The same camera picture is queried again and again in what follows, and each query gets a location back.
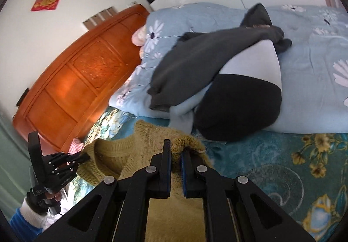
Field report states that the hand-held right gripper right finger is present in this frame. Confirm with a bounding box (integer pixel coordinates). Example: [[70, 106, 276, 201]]
[[181, 151, 317, 242]]

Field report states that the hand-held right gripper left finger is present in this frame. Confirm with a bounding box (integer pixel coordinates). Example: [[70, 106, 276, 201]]
[[35, 139, 172, 242]]

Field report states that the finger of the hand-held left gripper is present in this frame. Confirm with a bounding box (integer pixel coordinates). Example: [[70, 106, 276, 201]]
[[47, 151, 91, 167], [50, 165, 80, 180]]

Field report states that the yellow knit sweater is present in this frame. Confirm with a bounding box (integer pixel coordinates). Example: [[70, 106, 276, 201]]
[[77, 120, 215, 242]]

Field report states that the person's left forearm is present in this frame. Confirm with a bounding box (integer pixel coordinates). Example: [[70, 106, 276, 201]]
[[9, 197, 52, 236]]

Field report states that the pink striped cloth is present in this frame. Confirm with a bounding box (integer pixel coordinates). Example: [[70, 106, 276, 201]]
[[67, 137, 85, 156]]

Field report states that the wooden headboard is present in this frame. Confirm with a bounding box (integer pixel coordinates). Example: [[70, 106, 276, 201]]
[[12, 4, 154, 154]]

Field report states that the teal floral bed sheet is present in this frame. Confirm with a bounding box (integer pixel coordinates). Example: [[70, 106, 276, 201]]
[[64, 106, 348, 242]]

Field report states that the black and white garment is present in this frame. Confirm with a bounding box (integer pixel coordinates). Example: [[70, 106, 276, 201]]
[[194, 40, 283, 142]]

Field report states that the dark grey garment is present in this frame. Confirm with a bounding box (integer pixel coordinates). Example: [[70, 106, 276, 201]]
[[147, 3, 293, 112]]

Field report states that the pink pillow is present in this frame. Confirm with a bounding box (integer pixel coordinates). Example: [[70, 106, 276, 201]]
[[132, 27, 149, 58]]

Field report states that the light blue floral quilt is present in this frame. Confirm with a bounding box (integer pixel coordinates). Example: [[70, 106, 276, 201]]
[[109, 2, 348, 134]]

